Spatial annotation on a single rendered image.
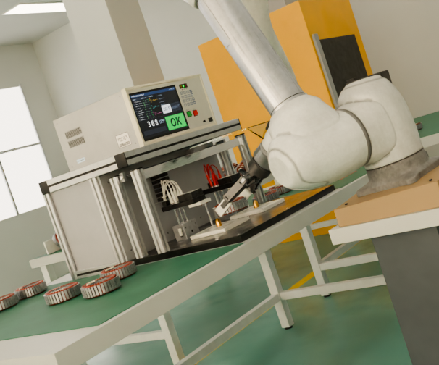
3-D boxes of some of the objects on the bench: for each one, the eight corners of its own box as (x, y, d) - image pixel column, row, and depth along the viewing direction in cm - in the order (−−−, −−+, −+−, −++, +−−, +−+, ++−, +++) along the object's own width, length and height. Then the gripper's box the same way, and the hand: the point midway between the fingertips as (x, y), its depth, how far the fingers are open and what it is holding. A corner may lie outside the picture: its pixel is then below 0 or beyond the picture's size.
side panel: (132, 266, 238) (100, 175, 236) (125, 269, 235) (94, 177, 234) (78, 277, 254) (48, 193, 253) (72, 280, 252) (42, 195, 250)
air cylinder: (200, 232, 247) (195, 217, 247) (187, 239, 241) (182, 224, 241) (189, 235, 250) (184, 220, 250) (177, 241, 244) (172, 226, 244)
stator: (53, 300, 218) (50, 288, 217) (88, 289, 216) (83, 277, 216) (41, 309, 207) (37, 298, 206) (77, 298, 205) (72, 286, 205)
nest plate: (285, 200, 258) (283, 198, 258) (264, 211, 246) (262, 208, 246) (252, 208, 267) (251, 206, 267) (230, 220, 255) (229, 216, 255)
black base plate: (335, 190, 259) (333, 183, 259) (243, 242, 208) (240, 235, 208) (235, 214, 287) (233, 209, 287) (132, 266, 236) (130, 260, 236)
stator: (129, 282, 203) (124, 269, 202) (109, 295, 192) (103, 282, 192) (97, 290, 207) (93, 278, 207) (76, 303, 197) (72, 290, 197)
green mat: (244, 242, 205) (244, 242, 205) (98, 325, 157) (98, 324, 157) (44, 287, 262) (44, 286, 262) (-109, 357, 213) (-109, 356, 213)
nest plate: (250, 219, 238) (248, 215, 238) (225, 232, 226) (224, 228, 226) (216, 227, 247) (214, 224, 247) (190, 240, 235) (189, 236, 235)
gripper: (252, 179, 211) (215, 227, 223) (290, 162, 229) (253, 207, 241) (235, 161, 213) (200, 210, 225) (274, 146, 231) (239, 192, 243)
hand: (231, 205), depth 232 cm, fingers closed on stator, 11 cm apart
